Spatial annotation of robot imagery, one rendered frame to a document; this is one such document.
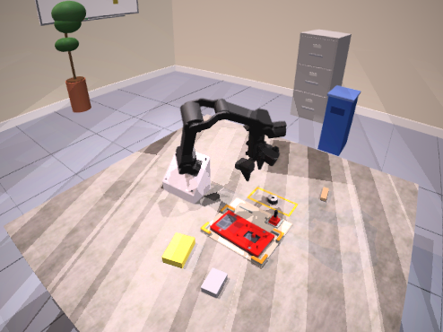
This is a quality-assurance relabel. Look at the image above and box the yellow block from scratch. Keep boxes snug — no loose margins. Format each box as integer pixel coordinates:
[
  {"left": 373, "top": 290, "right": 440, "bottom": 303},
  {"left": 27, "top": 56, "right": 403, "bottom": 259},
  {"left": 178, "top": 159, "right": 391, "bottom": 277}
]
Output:
[{"left": 162, "top": 233, "right": 195, "bottom": 268}]

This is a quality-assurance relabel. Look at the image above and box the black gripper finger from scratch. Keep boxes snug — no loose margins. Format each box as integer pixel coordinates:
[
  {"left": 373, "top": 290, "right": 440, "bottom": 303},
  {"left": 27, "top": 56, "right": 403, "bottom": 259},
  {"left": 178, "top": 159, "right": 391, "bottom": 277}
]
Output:
[
  {"left": 256, "top": 160, "right": 265, "bottom": 170},
  {"left": 241, "top": 169, "right": 255, "bottom": 182}
]

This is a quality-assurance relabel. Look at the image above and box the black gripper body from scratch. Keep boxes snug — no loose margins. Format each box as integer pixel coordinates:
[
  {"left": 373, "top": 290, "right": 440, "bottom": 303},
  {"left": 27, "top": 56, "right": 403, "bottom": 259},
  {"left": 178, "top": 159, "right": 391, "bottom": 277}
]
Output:
[{"left": 235, "top": 140, "right": 267, "bottom": 173}]

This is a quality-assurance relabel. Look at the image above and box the white and grey wheel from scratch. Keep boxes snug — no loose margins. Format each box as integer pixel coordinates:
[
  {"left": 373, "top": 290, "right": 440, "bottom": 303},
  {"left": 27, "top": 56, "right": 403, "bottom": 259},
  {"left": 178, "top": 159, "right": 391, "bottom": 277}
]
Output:
[{"left": 267, "top": 194, "right": 278, "bottom": 205}]

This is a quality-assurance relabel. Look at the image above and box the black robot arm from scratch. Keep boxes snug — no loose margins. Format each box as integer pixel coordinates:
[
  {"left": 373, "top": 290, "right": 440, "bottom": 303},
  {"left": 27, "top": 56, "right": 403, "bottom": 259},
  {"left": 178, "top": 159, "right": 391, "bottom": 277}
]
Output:
[{"left": 175, "top": 99, "right": 287, "bottom": 176}]

